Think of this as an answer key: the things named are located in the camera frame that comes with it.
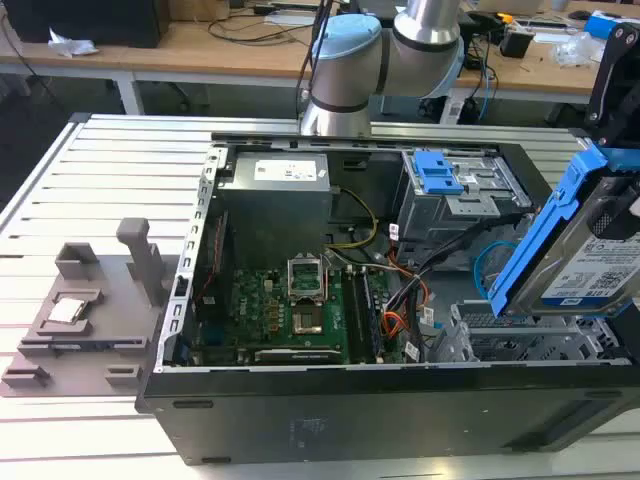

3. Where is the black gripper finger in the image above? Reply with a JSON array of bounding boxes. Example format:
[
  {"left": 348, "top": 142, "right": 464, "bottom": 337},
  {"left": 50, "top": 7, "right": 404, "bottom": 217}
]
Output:
[
  {"left": 589, "top": 172, "right": 640, "bottom": 237},
  {"left": 583, "top": 21, "right": 640, "bottom": 150}
]

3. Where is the hard disk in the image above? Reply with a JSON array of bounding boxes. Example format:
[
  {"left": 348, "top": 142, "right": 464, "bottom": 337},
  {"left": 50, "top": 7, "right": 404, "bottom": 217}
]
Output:
[{"left": 487, "top": 144, "right": 640, "bottom": 319}]

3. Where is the blue disk wire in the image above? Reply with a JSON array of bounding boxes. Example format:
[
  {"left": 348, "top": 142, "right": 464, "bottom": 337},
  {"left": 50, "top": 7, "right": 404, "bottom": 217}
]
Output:
[{"left": 472, "top": 239, "right": 517, "bottom": 302}]

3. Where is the metal disk bay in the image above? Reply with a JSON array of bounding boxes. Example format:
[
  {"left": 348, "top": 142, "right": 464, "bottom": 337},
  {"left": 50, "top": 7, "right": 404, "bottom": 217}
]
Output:
[{"left": 433, "top": 298, "right": 632, "bottom": 365}]

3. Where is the black RAM slot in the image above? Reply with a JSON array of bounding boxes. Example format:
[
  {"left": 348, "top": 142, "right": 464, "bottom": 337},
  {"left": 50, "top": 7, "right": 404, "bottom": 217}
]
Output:
[
  {"left": 341, "top": 269, "right": 365, "bottom": 364},
  {"left": 360, "top": 269, "right": 385, "bottom": 364}
]

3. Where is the clear plastic bag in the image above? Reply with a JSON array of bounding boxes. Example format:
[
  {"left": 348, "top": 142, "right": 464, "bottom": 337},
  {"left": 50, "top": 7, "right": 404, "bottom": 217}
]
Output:
[{"left": 549, "top": 31, "right": 607, "bottom": 69}]

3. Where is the blue cardboard box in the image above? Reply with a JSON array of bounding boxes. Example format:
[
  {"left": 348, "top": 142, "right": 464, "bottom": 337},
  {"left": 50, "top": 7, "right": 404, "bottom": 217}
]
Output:
[{"left": 583, "top": 9, "right": 640, "bottom": 37}]

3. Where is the small black box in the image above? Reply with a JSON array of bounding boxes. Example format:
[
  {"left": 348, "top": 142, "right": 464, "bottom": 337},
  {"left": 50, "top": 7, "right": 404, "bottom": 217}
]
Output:
[{"left": 499, "top": 27, "right": 535, "bottom": 59}]

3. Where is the metal drive cage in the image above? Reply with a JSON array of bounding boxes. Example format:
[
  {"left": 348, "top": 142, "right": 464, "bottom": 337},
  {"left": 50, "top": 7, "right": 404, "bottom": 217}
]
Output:
[{"left": 393, "top": 147, "right": 532, "bottom": 247}]

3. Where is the blue drive cage latch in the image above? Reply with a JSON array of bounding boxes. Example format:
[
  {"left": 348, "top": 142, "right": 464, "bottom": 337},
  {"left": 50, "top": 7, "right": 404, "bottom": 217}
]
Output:
[{"left": 413, "top": 149, "right": 464, "bottom": 196}]

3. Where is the CPU socket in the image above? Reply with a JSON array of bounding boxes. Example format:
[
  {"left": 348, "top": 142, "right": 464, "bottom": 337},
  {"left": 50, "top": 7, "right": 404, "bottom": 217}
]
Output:
[{"left": 291, "top": 306, "right": 327, "bottom": 337}]

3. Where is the metal socket cover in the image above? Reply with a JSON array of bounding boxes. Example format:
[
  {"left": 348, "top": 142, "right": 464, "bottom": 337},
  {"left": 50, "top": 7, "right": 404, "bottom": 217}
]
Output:
[{"left": 286, "top": 254, "right": 327, "bottom": 304}]

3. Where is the black open PC case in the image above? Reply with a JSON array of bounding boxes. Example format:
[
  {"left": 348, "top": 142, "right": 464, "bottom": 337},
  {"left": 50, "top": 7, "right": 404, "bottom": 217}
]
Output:
[{"left": 134, "top": 130, "right": 640, "bottom": 467}]

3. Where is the grey power supply unit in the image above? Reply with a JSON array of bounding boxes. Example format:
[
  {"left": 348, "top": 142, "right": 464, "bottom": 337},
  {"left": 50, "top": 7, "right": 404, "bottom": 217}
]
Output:
[{"left": 217, "top": 152, "right": 335, "bottom": 251}]

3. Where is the black graphics card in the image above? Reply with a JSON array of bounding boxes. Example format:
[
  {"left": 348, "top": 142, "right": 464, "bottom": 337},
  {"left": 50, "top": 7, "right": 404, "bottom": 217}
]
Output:
[{"left": 253, "top": 347, "right": 344, "bottom": 366}]

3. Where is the green motherboard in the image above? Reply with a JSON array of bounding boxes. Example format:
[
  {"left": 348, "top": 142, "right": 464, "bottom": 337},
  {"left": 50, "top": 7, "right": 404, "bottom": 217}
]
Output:
[{"left": 192, "top": 244, "right": 401, "bottom": 366}]

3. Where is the wooden desk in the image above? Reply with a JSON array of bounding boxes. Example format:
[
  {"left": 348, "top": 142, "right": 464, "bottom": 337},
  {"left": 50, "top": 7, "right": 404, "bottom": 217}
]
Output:
[{"left": 0, "top": 0, "right": 640, "bottom": 107}]

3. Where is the grey parts rack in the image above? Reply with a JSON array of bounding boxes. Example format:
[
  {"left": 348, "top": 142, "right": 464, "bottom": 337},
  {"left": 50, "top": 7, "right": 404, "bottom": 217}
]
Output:
[{"left": 0, "top": 217, "right": 175, "bottom": 400}]

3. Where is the black computer tower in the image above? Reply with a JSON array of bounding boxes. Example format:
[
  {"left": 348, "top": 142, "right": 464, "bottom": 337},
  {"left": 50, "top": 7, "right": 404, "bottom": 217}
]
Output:
[{"left": 3, "top": 0, "right": 170, "bottom": 50}]

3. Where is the dark RAM stick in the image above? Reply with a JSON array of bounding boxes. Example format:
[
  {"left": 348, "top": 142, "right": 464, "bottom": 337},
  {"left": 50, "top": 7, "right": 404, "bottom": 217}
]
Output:
[{"left": 49, "top": 341, "right": 144, "bottom": 352}]

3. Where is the crumpled white paper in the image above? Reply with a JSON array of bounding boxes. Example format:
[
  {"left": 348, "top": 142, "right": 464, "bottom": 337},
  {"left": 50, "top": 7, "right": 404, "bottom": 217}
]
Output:
[{"left": 46, "top": 26, "right": 100, "bottom": 57}]

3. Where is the silver CPU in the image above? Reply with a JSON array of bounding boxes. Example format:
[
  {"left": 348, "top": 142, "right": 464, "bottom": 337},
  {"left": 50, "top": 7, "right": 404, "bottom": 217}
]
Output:
[{"left": 49, "top": 297, "right": 87, "bottom": 324}]

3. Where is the hanging blue cable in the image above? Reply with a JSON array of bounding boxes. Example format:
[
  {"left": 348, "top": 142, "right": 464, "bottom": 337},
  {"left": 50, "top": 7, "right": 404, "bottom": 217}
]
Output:
[{"left": 477, "top": 63, "right": 500, "bottom": 122}]

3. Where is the black cable bundle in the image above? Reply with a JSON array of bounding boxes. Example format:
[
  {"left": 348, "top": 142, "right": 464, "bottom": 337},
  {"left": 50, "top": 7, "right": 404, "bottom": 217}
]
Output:
[{"left": 387, "top": 219, "right": 506, "bottom": 321}]

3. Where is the yellow black power cable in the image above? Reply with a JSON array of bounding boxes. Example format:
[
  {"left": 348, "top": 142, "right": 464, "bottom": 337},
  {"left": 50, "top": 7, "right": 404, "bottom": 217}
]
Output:
[{"left": 327, "top": 186, "right": 380, "bottom": 250}]

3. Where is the orange multicolour cable bundle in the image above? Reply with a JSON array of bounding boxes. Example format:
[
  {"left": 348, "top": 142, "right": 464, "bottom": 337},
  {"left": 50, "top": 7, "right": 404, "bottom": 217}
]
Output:
[{"left": 380, "top": 277, "right": 430, "bottom": 347}]

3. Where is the thin black desk cable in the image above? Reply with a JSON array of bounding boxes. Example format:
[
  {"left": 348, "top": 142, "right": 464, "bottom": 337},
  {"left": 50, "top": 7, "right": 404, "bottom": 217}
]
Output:
[{"left": 206, "top": 13, "right": 322, "bottom": 50}]

